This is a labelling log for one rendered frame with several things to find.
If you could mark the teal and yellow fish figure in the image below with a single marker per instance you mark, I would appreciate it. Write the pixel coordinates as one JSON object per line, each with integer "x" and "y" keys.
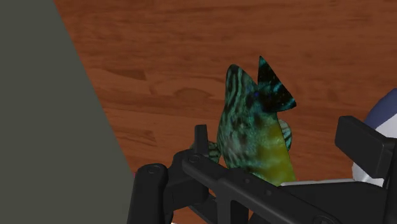
{"x": 248, "y": 133}

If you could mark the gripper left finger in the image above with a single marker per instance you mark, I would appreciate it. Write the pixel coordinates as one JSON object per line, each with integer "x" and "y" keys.
{"x": 198, "y": 173}

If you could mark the blue and white rounded object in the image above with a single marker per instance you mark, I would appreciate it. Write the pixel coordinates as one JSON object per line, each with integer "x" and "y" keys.
{"x": 385, "y": 114}

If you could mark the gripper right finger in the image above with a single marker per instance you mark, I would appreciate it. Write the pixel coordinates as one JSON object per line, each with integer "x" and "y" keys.
{"x": 366, "y": 145}

